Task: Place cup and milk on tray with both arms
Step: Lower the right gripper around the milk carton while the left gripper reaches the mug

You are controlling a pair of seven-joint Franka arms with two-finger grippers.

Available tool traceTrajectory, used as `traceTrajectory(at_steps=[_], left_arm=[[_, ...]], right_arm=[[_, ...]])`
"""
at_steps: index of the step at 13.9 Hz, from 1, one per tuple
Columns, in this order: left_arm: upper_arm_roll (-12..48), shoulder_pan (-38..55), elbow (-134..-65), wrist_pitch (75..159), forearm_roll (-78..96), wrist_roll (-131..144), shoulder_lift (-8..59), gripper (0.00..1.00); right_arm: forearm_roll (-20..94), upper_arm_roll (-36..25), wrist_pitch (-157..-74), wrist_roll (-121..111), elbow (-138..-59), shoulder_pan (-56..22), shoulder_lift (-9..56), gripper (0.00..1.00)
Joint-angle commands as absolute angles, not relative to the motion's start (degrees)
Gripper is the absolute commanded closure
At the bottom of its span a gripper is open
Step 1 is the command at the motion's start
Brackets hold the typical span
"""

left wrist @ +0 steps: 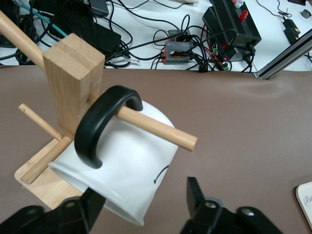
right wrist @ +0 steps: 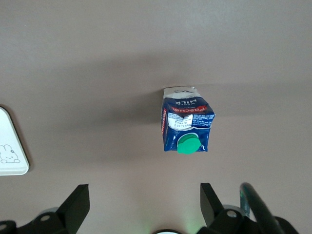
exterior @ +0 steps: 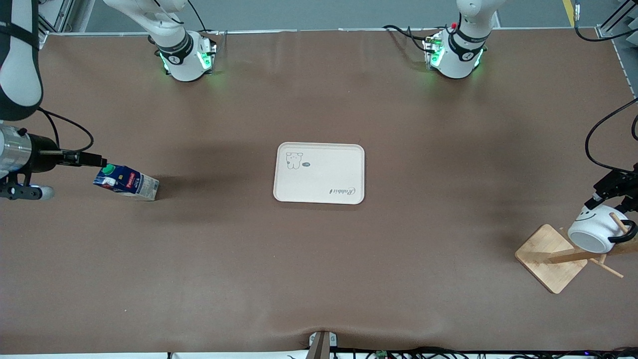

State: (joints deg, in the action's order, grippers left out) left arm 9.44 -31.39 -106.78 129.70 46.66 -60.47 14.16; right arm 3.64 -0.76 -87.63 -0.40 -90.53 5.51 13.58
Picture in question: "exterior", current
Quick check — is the black right base cable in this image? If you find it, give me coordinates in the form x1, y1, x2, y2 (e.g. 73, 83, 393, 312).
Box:
185, 0, 228, 53

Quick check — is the beige tray with bear print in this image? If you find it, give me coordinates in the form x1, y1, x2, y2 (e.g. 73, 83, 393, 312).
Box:
273, 142, 365, 205

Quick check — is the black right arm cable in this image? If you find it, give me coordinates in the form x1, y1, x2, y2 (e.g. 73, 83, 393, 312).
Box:
37, 107, 95, 153

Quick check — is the black left base cable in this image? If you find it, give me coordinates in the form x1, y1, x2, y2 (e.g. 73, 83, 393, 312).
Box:
382, 24, 435, 54

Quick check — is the white smiley cup black handle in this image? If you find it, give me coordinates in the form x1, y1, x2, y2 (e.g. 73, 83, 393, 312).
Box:
567, 203, 638, 254

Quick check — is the wooden cup stand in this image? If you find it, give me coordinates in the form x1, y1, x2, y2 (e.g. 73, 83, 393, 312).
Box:
514, 213, 638, 295

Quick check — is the aluminium frame profile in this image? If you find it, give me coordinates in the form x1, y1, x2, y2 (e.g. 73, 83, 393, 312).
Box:
35, 0, 96, 49
595, 0, 638, 41

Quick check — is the blue milk carton green cap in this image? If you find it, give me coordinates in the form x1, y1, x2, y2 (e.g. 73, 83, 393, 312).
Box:
93, 163, 160, 202

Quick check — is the brown table cover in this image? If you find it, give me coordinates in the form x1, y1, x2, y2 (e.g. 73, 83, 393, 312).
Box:
0, 28, 638, 356

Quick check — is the grey camera mount clamp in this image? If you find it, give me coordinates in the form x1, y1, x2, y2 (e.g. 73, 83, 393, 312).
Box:
308, 331, 338, 359

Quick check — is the black base cable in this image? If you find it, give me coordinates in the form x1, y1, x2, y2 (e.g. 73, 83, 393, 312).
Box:
382, 24, 435, 54
185, 0, 228, 53

